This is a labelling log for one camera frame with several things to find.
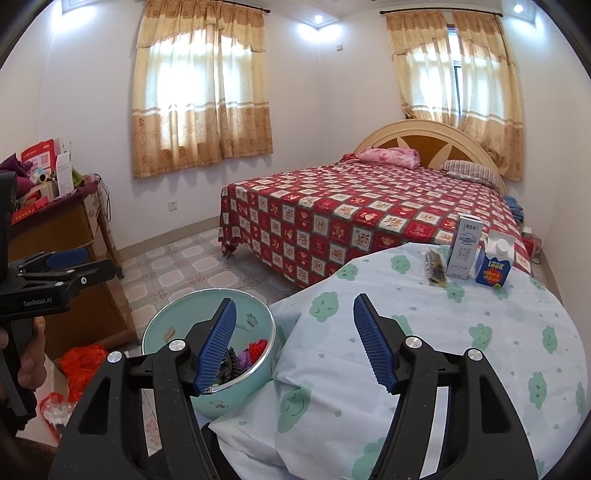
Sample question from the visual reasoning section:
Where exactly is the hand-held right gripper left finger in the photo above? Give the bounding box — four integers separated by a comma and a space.
48, 298, 238, 480

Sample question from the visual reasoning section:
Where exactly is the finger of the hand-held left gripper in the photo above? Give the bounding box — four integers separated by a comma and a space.
20, 258, 117, 293
15, 248, 89, 278

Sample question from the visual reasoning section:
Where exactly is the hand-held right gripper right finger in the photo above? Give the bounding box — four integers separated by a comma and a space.
352, 293, 539, 480

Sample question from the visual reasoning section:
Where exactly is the red foam net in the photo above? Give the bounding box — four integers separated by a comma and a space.
245, 339, 269, 365

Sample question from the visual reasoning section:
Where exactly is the teal plastic trash bin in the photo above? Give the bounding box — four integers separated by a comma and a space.
141, 288, 278, 420

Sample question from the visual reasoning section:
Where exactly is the person's left hand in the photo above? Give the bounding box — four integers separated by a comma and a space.
17, 318, 48, 394

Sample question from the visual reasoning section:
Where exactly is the brown wooden cabinet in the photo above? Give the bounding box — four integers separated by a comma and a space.
7, 179, 139, 361

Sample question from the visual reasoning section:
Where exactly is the flat red box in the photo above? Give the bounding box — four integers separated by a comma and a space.
9, 198, 51, 225

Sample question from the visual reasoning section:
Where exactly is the tall white box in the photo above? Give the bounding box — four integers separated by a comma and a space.
55, 151, 75, 197

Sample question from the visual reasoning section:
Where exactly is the red plastic bag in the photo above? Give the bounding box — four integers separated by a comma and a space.
58, 345, 112, 402

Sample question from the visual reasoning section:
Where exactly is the small clear wrapper packet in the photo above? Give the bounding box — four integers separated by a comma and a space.
425, 249, 448, 288

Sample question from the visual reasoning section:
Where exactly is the maroon cloth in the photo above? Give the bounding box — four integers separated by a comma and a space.
0, 154, 35, 195

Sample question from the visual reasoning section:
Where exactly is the open red cardboard box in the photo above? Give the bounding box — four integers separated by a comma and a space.
21, 138, 65, 175

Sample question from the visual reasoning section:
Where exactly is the clear plastic bag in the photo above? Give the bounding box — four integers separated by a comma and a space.
39, 392, 77, 439

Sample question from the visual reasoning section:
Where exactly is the tall pale blue carton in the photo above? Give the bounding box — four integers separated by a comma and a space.
445, 215, 483, 280

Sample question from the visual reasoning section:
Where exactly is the bed with red checkered cover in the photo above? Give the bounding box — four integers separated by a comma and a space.
218, 165, 532, 282

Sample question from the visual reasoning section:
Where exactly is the blue white gable-top carton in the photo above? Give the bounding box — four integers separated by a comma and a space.
475, 231, 515, 287

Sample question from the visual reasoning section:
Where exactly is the pink pillow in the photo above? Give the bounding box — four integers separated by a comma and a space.
358, 148, 421, 168

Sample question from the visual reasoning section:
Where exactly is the stack of blue cloths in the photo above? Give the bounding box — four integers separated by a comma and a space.
503, 196, 526, 223

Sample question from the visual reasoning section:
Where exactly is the striped pillow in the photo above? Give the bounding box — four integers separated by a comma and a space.
438, 160, 502, 188

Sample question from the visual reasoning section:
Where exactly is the wide beige window curtain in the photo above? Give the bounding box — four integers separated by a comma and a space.
130, 0, 274, 180

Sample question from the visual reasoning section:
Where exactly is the cream wooden headboard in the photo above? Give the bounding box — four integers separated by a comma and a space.
353, 120, 508, 192

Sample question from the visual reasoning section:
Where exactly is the narrow beige window curtain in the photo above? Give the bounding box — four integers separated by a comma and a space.
385, 10, 526, 182

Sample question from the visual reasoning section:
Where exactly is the dark curtain rod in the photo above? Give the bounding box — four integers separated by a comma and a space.
198, 0, 269, 11
379, 9, 502, 17

